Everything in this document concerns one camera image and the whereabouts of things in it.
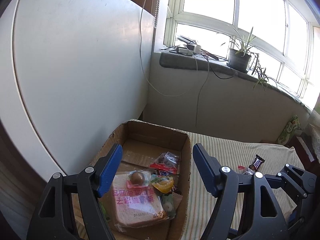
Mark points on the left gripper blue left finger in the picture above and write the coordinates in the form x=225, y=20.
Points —
x=95, y=181

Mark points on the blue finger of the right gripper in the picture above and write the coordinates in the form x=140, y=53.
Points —
x=257, y=180

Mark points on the red clear snack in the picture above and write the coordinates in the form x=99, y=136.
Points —
x=168, y=162
x=246, y=170

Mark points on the white power strip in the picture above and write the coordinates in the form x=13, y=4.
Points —
x=189, y=49

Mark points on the small hanging plant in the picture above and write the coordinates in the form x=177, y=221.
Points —
x=260, y=73

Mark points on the white cabinet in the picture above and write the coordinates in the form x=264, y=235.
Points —
x=71, y=72

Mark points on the brown egg snack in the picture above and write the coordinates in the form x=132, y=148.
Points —
x=137, y=178

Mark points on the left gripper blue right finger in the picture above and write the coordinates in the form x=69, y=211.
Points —
x=219, y=181

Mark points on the pink bread package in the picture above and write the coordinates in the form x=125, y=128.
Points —
x=135, y=206

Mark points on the Snickers bar in box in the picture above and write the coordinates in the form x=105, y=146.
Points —
x=160, y=174

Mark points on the potted spider plant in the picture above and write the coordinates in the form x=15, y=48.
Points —
x=240, y=56

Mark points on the green floral bag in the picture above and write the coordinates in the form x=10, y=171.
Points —
x=287, y=133

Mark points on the striped table cloth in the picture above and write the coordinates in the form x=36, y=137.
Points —
x=238, y=156

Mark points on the green snack packet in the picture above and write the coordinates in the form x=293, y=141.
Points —
x=168, y=205

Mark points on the small Snickers bar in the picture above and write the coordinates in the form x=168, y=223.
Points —
x=258, y=161

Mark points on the red clear snack in box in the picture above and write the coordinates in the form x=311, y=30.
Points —
x=168, y=162

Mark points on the brown cardboard box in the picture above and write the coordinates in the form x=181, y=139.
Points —
x=142, y=143

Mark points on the yellow jelly cup snack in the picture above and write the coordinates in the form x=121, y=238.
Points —
x=164, y=184

